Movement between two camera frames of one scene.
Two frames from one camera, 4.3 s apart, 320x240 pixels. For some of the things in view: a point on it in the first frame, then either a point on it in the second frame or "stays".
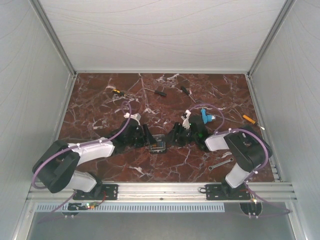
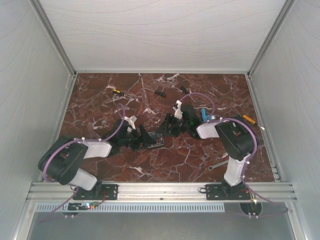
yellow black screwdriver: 118,91 stays
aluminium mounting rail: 169,191 stays
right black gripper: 172,138 to 164,128
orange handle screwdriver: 249,119 stays
